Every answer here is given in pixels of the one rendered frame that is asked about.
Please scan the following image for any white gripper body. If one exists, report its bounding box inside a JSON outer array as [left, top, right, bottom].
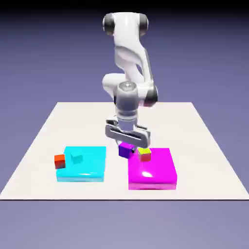
[[105, 124, 151, 149]]

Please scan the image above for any small purple cube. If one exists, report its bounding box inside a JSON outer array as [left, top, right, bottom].
[[118, 142, 135, 159]]

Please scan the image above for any small yellow cube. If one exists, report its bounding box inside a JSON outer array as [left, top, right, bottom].
[[137, 147, 152, 162]]

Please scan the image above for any small cyan cube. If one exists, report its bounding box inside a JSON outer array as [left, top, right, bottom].
[[70, 152, 83, 164]]

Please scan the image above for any small red cube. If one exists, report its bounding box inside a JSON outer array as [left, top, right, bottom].
[[54, 154, 66, 170]]

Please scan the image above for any large magenta box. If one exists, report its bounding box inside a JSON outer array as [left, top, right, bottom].
[[128, 147, 178, 191]]

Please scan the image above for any large cyan box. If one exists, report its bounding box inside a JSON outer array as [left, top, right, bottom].
[[56, 146, 107, 183]]

